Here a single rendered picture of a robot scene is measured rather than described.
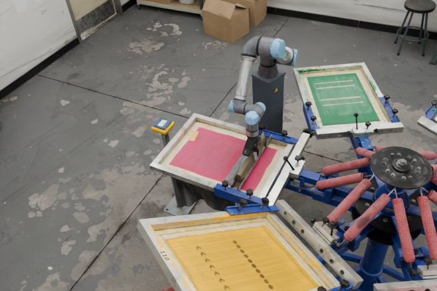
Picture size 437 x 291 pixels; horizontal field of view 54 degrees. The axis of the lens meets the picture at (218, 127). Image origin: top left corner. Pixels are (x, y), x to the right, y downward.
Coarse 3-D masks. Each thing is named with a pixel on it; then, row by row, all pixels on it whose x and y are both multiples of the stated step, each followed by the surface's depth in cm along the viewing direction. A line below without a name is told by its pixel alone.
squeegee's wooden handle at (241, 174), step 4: (264, 136) 280; (264, 140) 280; (264, 144) 282; (260, 148) 276; (252, 152) 269; (252, 156) 267; (248, 160) 264; (252, 160) 268; (244, 164) 262; (248, 164) 263; (244, 168) 259; (248, 168) 265; (240, 172) 257; (244, 172) 259; (240, 176) 256; (244, 176) 261; (240, 180) 258
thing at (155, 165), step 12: (192, 120) 309; (204, 120) 309; (216, 120) 307; (180, 132) 300; (240, 132) 299; (168, 144) 291; (288, 144) 282; (288, 156) 277; (156, 168) 276; (168, 168) 274; (276, 168) 267; (192, 180) 265; (204, 180) 264; (264, 192) 253
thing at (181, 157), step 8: (184, 144) 295; (184, 152) 289; (176, 160) 284; (184, 160) 283; (232, 160) 280; (184, 168) 278; (192, 168) 277; (200, 168) 277; (224, 168) 275; (256, 168) 273; (208, 176) 271; (216, 176) 270; (224, 176) 270; (248, 176) 268; (256, 176) 268; (248, 184) 263; (256, 184) 263
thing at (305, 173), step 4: (304, 172) 256; (308, 172) 256; (312, 172) 255; (300, 176) 255; (304, 176) 253; (308, 176) 253; (312, 176) 253; (316, 176) 253; (320, 176) 253; (308, 180) 254; (312, 180) 252; (316, 180) 251
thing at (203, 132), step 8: (200, 128) 307; (200, 136) 300; (216, 136) 299; (224, 136) 298; (232, 136) 297; (192, 144) 294; (240, 144) 291; (240, 152) 285; (264, 152) 283; (272, 152) 283; (264, 160) 278; (264, 168) 272
